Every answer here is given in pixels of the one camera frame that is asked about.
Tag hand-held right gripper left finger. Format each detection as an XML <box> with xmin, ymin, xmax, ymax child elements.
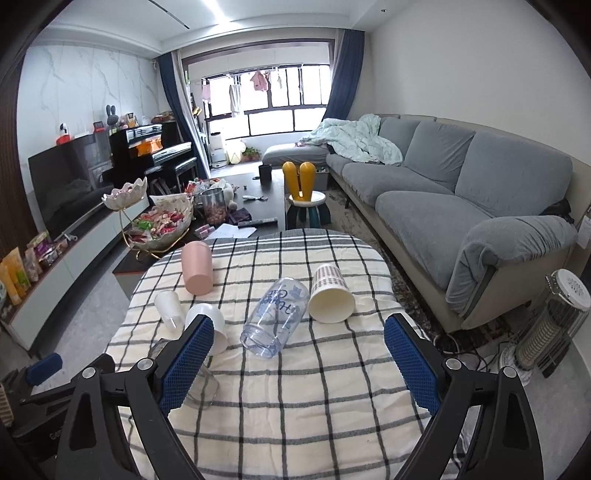
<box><xmin>55</xmin><ymin>315</ymin><xmax>216</xmax><ymax>480</ymax></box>

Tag white floor appliance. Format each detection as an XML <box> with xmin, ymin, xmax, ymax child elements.
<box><xmin>209</xmin><ymin>132</ymin><xmax>228</xmax><ymax>166</ymax></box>

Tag black television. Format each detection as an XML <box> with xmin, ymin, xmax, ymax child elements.
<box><xmin>28</xmin><ymin>131</ymin><xmax>116</xmax><ymax>241</ymax></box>

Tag snack packets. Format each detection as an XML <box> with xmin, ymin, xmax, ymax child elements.
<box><xmin>25</xmin><ymin>231</ymin><xmax>70</xmax><ymax>283</ymax></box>

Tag pink cup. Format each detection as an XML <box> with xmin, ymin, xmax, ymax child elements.
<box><xmin>181</xmin><ymin>241</ymin><xmax>214</xmax><ymax>295</ymax></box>

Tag grey sofa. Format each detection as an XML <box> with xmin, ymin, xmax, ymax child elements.
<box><xmin>262</xmin><ymin>114</ymin><xmax>580</xmax><ymax>333</ymax></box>

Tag piano bench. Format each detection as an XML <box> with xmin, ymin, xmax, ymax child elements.
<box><xmin>173</xmin><ymin>158</ymin><xmax>199</xmax><ymax>184</ymax></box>

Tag clear printed plastic cup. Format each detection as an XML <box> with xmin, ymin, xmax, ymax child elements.
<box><xmin>240</xmin><ymin>277</ymin><xmax>309</xmax><ymax>360</ymax></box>

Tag yellow tube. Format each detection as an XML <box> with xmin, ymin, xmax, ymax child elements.
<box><xmin>1</xmin><ymin>248</ymin><xmax>27</xmax><ymax>305</ymax></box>

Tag white tiered snack dish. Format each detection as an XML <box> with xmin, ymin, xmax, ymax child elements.
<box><xmin>102</xmin><ymin>176</ymin><xmax>195</xmax><ymax>259</ymax></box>

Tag plaid paper cup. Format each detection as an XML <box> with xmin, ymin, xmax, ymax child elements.
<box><xmin>308</xmin><ymin>263</ymin><xmax>356</xmax><ymax>322</ymax></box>

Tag checked white tablecloth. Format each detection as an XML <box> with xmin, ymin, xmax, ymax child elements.
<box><xmin>104</xmin><ymin>229</ymin><xmax>472</xmax><ymax>480</ymax></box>

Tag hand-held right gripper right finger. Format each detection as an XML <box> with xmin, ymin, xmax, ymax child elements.
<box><xmin>384</xmin><ymin>313</ymin><xmax>546</xmax><ymax>480</ymax></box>

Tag dark coffee table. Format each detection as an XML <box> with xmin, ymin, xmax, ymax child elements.
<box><xmin>113</xmin><ymin>172</ymin><xmax>287</xmax><ymax>278</ymax></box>

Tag dark cloth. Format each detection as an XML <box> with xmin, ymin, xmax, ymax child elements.
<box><xmin>540</xmin><ymin>199</ymin><xmax>575</xmax><ymax>225</ymax></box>

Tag stool with yellow ears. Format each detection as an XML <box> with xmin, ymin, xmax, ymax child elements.
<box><xmin>283</xmin><ymin>161</ymin><xmax>331</xmax><ymax>230</ymax></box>

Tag translucent small plastic cup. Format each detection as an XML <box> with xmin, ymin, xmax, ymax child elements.
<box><xmin>154</xmin><ymin>291</ymin><xmax>185</xmax><ymax>330</ymax></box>

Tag white cup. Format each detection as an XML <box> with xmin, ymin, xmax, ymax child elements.
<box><xmin>185</xmin><ymin>302</ymin><xmax>229</xmax><ymax>356</ymax></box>

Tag white television cabinet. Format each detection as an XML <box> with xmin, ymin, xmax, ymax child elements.
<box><xmin>0</xmin><ymin>208</ymin><xmax>134</xmax><ymax>356</ymax></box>

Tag light green blanket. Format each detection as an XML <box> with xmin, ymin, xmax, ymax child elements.
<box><xmin>298</xmin><ymin>114</ymin><xmax>404</xmax><ymax>166</ymax></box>

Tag electric heater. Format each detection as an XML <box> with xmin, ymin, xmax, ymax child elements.
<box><xmin>501</xmin><ymin>268</ymin><xmax>591</xmax><ymax>379</ymax></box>

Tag blue curtain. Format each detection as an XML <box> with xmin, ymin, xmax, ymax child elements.
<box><xmin>157</xmin><ymin>51</ymin><xmax>208</xmax><ymax>178</ymax></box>
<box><xmin>325</xmin><ymin>30</ymin><xmax>365</xmax><ymax>123</ymax></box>

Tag black power cables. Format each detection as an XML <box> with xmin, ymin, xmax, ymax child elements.
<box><xmin>434</xmin><ymin>335</ymin><xmax>504</xmax><ymax>372</ymax></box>

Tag clear jar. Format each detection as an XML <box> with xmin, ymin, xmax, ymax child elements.
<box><xmin>200</xmin><ymin>188</ymin><xmax>228</xmax><ymax>225</ymax></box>

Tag black piano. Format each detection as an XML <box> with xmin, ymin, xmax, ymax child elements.
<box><xmin>108</xmin><ymin>122</ymin><xmax>195</xmax><ymax>185</ymax></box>

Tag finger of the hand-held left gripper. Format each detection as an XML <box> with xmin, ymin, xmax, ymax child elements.
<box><xmin>9</xmin><ymin>353</ymin><xmax>64</xmax><ymax>402</ymax></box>

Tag clear glass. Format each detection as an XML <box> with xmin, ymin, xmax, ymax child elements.
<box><xmin>152</xmin><ymin>339</ymin><xmax>220</xmax><ymax>409</ymax></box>

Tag white paper sheet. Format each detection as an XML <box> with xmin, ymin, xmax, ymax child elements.
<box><xmin>203</xmin><ymin>224</ymin><xmax>257</xmax><ymax>241</ymax></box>

